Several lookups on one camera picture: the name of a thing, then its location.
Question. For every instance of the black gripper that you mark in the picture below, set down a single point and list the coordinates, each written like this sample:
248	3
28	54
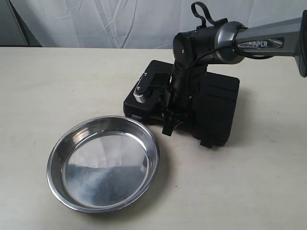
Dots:
183	87

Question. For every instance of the black plastic tool case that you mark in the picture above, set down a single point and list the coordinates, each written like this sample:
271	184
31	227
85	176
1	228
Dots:
214	107

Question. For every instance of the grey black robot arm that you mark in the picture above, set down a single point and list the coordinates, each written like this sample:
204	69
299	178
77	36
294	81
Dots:
227	43

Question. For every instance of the round stainless steel tray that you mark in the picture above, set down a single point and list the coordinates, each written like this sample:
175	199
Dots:
103	164

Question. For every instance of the white backdrop cloth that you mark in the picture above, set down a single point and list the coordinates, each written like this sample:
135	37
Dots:
144	24

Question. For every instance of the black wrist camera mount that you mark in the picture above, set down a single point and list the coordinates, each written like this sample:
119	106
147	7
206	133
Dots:
148	83

